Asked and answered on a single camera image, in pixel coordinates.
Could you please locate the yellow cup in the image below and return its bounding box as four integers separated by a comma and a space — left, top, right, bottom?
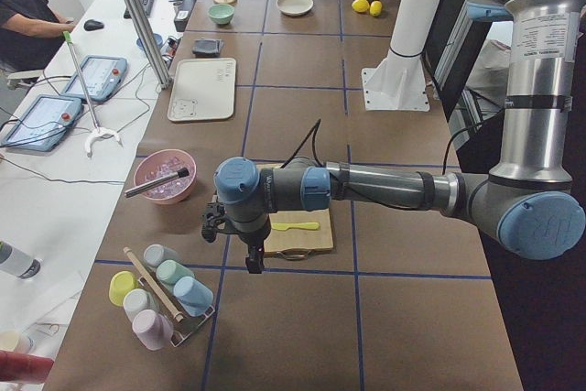
108, 271, 138, 307

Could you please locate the black computer mouse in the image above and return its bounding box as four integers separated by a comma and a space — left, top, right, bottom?
83, 19, 104, 31

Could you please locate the cream paper cup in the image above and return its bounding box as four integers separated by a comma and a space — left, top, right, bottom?
0, 330, 34, 353

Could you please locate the black metal brush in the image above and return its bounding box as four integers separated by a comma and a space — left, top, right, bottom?
125, 168, 190, 198

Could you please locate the teach pendant lower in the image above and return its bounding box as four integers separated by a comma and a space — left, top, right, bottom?
1, 95, 83, 152

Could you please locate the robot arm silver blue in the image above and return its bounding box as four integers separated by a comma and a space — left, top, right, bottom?
201, 0, 585, 274

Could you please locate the clear water bottle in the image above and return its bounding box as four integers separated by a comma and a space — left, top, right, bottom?
0, 241, 41, 279

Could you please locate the reacher grabber tool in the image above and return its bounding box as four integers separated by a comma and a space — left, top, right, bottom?
63, 31, 122, 157

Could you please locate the teach pendant upper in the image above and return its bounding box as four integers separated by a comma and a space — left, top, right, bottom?
81, 55, 128, 103

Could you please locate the bamboo cutting board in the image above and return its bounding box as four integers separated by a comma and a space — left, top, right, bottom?
252, 162, 335, 259

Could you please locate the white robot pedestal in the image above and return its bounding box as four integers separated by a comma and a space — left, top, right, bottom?
362, 0, 440, 112

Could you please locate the yellow lemon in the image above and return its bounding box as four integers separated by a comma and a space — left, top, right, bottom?
352, 0, 370, 14
369, 0, 384, 17

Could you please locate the black device box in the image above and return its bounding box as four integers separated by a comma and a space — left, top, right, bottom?
173, 0, 197, 32

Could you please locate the beige bear tray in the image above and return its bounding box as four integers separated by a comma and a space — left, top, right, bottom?
167, 58, 237, 123

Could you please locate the white cup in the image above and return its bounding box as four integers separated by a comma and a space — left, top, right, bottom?
123, 288, 159, 322

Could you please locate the aluminium frame post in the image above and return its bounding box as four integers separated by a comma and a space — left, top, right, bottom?
124, 0, 172, 90

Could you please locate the grey folded cloth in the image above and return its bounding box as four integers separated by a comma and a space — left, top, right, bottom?
191, 38, 224, 58

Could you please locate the grey cup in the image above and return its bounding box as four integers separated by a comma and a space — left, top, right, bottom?
143, 244, 180, 269

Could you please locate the green cup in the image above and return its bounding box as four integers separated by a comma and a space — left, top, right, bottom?
156, 259, 194, 289

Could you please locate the yellow lemon left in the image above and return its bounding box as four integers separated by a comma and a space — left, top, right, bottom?
352, 0, 370, 14

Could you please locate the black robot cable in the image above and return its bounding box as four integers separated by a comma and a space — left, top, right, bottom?
279, 118, 322, 169

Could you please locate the yellow lemon right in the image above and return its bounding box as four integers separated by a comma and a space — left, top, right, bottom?
369, 0, 384, 17

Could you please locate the blue cup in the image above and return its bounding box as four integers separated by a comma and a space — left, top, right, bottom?
173, 277, 213, 317

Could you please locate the teach pendant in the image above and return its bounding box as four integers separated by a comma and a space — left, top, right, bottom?
81, 55, 128, 103
1, 95, 83, 152

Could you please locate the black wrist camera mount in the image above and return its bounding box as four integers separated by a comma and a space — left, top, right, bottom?
201, 201, 229, 244

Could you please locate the white wire cup rack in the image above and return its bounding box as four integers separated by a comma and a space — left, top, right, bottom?
138, 276, 216, 347

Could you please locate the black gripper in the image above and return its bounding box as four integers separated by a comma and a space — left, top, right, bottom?
239, 224, 270, 274

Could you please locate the pink bowl with ice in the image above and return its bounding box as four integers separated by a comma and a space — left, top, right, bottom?
134, 149, 197, 205

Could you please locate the red cylinder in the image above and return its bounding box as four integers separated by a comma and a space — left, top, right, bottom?
1, 350, 54, 385

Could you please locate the blue bowl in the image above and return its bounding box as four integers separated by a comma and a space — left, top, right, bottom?
136, 32, 164, 57

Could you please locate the pink cup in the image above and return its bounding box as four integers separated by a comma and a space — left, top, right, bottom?
132, 310, 173, 351

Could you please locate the beige ceramic plate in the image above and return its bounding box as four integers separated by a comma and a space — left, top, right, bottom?
276, 0, 314, 16

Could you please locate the yellow plastic knife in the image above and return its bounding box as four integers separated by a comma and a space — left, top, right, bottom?
271, 222, 320, 232

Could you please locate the person in black shirt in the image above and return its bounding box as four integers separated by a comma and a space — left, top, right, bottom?
1, 0, 75, 71

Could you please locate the green ceramic bowl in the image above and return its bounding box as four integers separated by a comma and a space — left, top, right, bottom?
208, 4, 235, 26

